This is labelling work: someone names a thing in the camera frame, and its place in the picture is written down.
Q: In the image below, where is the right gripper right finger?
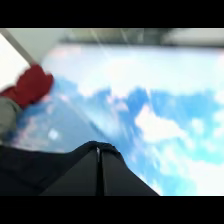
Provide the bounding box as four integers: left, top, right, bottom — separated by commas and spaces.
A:
100, 147, 160, 197

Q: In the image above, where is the grey garment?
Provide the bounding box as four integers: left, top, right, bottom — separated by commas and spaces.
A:
0, 96, 23, 143

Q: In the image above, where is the black garment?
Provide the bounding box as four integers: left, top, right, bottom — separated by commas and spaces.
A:
0, 140, 122, 197

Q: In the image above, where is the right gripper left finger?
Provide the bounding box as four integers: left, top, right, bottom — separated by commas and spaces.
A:
39, 147, 100, 197

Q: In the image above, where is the red garment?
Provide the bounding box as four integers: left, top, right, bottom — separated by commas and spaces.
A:
0, 63, 55, 109

